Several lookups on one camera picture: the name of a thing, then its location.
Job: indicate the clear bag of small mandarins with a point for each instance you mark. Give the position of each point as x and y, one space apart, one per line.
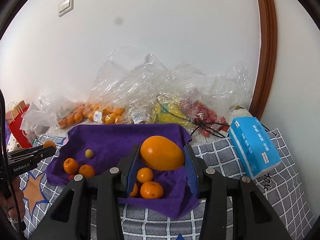
72 117

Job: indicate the red paper bag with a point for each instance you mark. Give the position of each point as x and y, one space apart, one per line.
17 132

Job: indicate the grey checked star tablecloth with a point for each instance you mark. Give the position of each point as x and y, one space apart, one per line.
287 180

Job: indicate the brown paper bag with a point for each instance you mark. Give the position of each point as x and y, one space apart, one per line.
21 104

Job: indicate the white plastic bag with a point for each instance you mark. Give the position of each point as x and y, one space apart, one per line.
35 120

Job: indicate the brown wooden door frame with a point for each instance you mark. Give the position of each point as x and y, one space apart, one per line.
267 42

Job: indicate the clear bag of large mandarins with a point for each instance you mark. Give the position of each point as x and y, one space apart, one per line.
110 115

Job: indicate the person's left hand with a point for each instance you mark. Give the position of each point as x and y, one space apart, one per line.
15 210

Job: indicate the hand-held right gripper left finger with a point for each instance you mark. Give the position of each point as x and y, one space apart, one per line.
132 172

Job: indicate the white spotted cloth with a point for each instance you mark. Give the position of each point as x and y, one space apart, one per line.
13 145

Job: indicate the white woven mat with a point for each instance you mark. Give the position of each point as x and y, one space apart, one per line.
207 141

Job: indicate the purple towel covered tray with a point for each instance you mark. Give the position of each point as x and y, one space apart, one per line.
112 140

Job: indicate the oval orange citrus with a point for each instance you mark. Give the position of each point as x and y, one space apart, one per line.
162 152

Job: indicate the white patterned packet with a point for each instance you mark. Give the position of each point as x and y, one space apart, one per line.
238 111

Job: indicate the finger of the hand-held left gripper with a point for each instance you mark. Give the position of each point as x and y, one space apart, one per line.
27 150
47 151

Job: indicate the small greenish yellow fruit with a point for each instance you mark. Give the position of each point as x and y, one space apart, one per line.
88 153

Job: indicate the white light switch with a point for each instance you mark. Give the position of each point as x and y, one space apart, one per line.
65 5

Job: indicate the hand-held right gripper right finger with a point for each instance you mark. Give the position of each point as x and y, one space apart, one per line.
191 172

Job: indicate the blue tissue pack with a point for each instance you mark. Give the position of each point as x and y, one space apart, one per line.
252 145

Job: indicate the clear bag of red fruit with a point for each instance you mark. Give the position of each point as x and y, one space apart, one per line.
207 115

